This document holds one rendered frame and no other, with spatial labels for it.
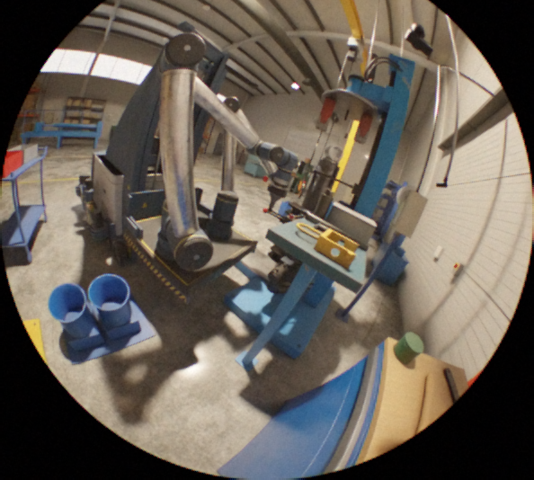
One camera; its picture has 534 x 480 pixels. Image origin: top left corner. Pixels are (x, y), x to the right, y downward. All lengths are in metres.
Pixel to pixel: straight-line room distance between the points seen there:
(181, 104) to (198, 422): 1.57
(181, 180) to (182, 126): 0.21
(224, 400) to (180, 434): 0.40
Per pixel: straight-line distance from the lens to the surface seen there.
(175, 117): 0.66
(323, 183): 1.57
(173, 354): 1.40
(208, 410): 1.32
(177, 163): 0.68
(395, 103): 1.76
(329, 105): 1.75
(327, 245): 0.65
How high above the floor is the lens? 1.32
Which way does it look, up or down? 17 degrees down
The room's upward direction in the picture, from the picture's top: 20 degrees clockwise
